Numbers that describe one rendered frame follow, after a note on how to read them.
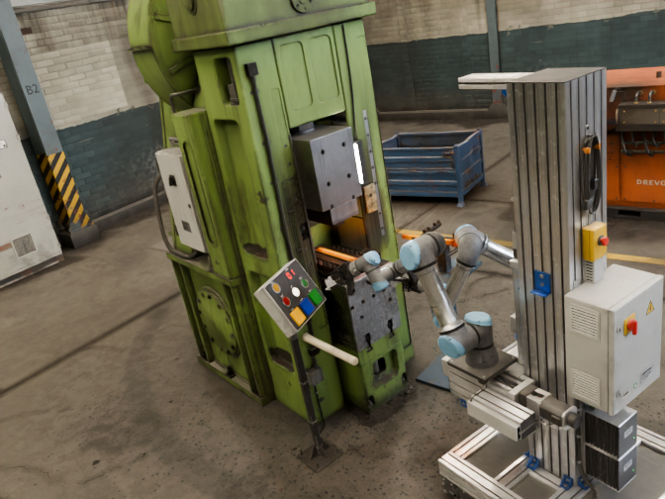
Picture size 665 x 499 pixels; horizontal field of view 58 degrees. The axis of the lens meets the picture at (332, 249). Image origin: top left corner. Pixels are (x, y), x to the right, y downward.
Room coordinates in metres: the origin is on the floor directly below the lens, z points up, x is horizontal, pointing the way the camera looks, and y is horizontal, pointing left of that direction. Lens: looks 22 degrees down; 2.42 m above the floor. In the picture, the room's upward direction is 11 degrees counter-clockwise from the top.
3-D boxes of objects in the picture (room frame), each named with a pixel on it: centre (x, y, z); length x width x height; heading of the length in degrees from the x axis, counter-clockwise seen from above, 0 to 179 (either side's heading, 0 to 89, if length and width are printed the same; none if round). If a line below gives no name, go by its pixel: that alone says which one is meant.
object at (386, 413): (3.19, -0.13, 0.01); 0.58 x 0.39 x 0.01; 126
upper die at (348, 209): (3.40, 0.02, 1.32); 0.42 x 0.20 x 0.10; 36
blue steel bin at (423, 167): (7.13, -1.33, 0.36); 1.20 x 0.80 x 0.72; 52
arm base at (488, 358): (2.30, -0.57, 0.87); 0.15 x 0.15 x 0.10
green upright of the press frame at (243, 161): (3.35, 0.34, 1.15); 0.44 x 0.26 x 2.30; 36
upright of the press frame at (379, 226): (3.74, -0.20, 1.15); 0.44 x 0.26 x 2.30; 36
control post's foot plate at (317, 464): (2.83, 0.30, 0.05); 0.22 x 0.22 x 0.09; 36
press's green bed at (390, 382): (3.44, -0.02, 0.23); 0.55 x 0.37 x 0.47; 36
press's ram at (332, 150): (3.42, -0.02, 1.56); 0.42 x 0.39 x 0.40; 36
